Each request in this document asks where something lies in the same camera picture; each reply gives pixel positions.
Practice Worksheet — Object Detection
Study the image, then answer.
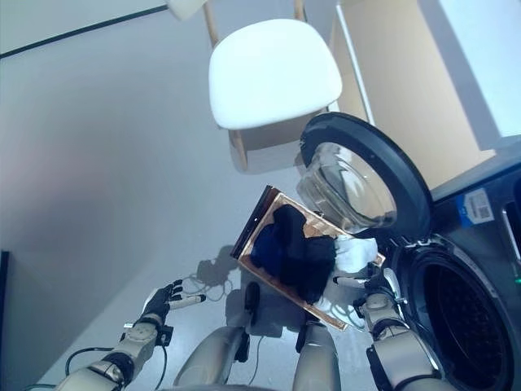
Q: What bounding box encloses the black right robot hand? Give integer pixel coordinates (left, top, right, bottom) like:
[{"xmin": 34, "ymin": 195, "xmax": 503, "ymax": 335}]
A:
[{"xmin": 332, "ymin": 262, "xmax": 403, "ymax": 305}]

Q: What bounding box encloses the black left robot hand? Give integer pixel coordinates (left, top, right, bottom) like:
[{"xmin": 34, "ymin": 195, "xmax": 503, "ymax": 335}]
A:
[{"xmin": 142, "ymin": 279, "xmax": 207, "ymax": 323}]

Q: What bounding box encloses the white towel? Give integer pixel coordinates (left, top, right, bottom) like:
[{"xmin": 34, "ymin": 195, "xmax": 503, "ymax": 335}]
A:
[{"xmin": 321, "ymin": 238, "xmax": 379, "ymax": 273}]

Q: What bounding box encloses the black garment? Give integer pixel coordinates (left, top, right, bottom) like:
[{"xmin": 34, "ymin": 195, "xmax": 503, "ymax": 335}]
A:
[
  {"xmin": 279, "ymin": 235, "xmax": 339, "ymax": 305},
  {"xmin": 271, "ymin": 205, "xmax": 311, "ymax": 256}
]

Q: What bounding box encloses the dark washing machine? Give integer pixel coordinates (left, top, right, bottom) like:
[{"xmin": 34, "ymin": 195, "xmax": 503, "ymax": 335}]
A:
[{"xmin": 390, "ymin": 174, "xmax": 521, "ymax": 391}]

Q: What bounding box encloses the round washing machine door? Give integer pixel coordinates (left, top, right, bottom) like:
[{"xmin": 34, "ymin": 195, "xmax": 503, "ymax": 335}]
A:
[{"xmin": 299, "ymin": 112, "xmax": 432, "ymax": 245}]

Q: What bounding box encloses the wicker laundry basket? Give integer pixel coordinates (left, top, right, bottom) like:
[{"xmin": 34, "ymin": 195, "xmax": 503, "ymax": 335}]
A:
[{"xmin": 238, "ymin": 191, "xmax": 386, "ymax": 332}]

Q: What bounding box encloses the silver right robot leg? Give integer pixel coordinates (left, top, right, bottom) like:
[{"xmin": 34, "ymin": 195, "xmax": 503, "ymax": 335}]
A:
[{"xmin": 292, "ymin": 319, "xmax": 343, "ymax": 391}]

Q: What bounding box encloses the blue garment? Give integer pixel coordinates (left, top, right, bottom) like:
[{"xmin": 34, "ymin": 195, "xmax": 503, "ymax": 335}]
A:
[{"xmin": 250, "ymin": 226, "xmax": 288, "ymax": 270}]

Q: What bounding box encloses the blue energy label sticker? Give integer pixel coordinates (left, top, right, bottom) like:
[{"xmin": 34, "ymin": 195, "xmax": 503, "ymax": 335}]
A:
[{"xmin": 455, "ymin": 191, "xmax": 496, "ymax": 225}]

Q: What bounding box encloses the grey box with dark edge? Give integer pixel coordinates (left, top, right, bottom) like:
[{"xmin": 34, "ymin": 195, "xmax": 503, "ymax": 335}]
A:
[{"xmin": 0, "ymin": 250, "xmax": 10, "ymax": 327}]

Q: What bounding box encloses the white counter cabinet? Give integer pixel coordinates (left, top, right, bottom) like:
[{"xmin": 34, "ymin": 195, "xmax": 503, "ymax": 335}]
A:
[{"xmin": 329, "ymin": 0, "xmax": 521, "ymax": 192}]

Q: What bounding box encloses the white chair with wooden legs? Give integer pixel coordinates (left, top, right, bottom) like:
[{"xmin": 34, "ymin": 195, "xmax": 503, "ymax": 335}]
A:
[{"xmin": 165, "ymin": 0, "xmax": 343, "ymax": 174}]

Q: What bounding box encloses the white floor cable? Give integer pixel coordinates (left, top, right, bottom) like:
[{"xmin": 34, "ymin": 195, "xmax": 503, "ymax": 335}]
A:
[{"xmin": 178, "ymin": 260, "xmax": 237, "ymax": 303}]

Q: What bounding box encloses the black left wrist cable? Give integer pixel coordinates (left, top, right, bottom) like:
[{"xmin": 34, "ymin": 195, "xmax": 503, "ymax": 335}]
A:
[{"xmin": 64, "ymin": 325, "xmax": 170, "ymax": 382}]

